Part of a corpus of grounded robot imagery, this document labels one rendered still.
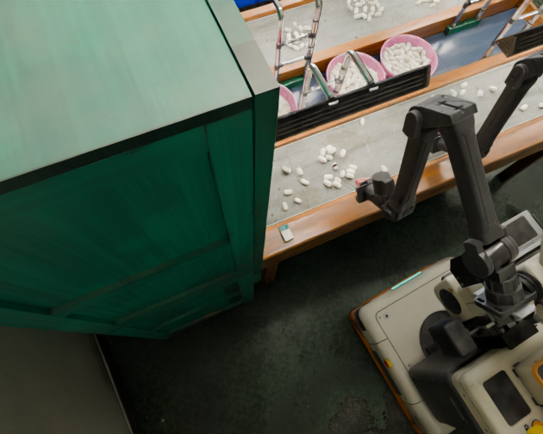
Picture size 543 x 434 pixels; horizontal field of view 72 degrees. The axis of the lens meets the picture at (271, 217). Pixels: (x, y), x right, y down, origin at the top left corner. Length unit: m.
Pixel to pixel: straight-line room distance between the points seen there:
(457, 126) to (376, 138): 0.81
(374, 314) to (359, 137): 0.85
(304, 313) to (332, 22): 1.50
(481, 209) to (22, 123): 0.88
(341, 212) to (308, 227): 0.15
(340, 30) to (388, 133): 0.59
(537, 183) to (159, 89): 2.72
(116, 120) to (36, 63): 0.11
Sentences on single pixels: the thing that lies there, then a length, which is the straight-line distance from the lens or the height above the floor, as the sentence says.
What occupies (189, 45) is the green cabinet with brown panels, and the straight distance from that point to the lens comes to 0.45.
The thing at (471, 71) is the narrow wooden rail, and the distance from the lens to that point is 2.05.
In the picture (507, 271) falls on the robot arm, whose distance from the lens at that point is 1.06.
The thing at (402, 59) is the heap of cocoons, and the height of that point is 0.73.
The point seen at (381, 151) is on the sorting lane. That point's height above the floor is 0.74.
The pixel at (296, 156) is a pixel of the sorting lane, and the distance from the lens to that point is 1.57.
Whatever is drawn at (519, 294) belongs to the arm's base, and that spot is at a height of 1.23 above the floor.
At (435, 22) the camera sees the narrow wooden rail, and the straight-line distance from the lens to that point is 2.18.
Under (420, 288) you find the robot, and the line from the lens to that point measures 2.02.
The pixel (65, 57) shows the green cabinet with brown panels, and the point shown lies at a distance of 0.48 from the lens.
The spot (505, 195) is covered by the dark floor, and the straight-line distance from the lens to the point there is 2.79.
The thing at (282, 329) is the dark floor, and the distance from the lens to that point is 2.12.
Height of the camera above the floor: 2.11
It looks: 71 degrees down
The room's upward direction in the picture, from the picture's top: 8 degrees clockwise
